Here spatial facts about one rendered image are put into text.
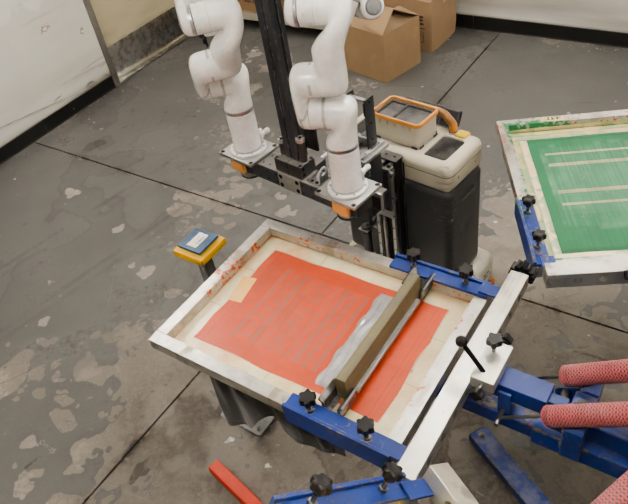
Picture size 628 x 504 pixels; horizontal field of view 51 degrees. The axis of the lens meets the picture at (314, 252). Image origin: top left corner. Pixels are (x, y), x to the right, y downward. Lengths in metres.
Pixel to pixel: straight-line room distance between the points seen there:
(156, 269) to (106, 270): 0.30
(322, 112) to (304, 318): 0.58
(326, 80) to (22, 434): 2.18
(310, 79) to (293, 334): 0.70
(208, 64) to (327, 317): 0.82
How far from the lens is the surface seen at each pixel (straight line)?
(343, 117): 1.85
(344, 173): 1.95
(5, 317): 3.88
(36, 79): 5.30
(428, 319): 1.87
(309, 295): 1.97
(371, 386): 1.73
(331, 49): 1.73
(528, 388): 1.63
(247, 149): 2.26
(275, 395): 1.71
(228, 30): 1.93
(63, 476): 3.07
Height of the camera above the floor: 2.36
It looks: 42 degrees down
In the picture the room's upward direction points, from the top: 11 degrees counter-clockwise
